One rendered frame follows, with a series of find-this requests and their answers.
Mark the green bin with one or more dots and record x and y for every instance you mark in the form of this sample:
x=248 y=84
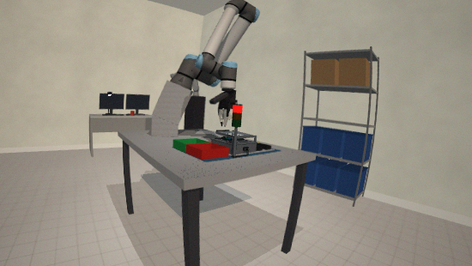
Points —
x=180 y=144

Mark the red bin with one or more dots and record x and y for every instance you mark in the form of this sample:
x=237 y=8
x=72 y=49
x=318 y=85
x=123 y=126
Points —
x=209 y=150

